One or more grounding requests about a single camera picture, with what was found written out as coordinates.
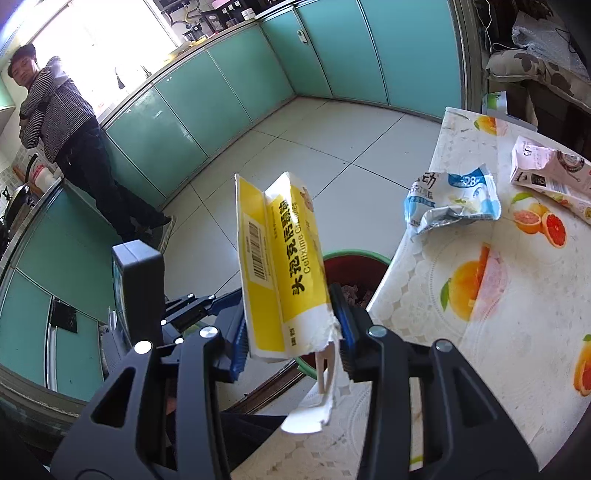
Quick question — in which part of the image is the green rimmed red waste bin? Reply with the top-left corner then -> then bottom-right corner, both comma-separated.
295,249 -> 392,383

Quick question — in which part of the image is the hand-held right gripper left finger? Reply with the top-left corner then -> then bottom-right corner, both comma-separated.
51,288 -> 252,480

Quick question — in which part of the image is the white jar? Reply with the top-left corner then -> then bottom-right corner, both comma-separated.
28,164 -> 59,193

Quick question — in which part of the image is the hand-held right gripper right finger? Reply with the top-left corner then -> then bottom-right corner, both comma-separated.
328,284 -> 539,480

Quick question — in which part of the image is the purple plastic bag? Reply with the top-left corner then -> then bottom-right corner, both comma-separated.
339,284 -> 376,309

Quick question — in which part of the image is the fruit printed tablecloth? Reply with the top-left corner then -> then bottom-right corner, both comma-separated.
231,107 -> 591,480

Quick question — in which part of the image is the brown patterned pillow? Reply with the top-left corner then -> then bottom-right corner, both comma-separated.
484,48 -> 591,112

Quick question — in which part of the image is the yellow white medicine box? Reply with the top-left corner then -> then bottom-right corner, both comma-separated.
234,172 -> 354,435

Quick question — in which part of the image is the black kettle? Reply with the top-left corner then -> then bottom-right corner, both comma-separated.
0,154 -> 40,223

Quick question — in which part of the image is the white cable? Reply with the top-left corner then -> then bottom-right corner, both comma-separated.
478,0 -> 514,52

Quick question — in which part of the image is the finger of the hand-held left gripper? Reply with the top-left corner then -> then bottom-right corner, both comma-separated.
159,292 -> 220,352

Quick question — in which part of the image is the metal sliding door frame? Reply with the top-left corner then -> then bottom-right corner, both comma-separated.
455,0 -> 486,112

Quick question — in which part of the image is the pink carton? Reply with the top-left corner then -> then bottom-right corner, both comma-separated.
509,135 -> 591,225

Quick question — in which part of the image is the green white box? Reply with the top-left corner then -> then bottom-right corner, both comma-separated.
481,91 -> 509,117

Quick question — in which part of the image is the clear plastic bag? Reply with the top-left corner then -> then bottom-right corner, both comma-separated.
510,11 -> 583,57

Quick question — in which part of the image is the blue white snack packet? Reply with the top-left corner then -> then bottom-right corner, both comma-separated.
404,165 -> 502,237

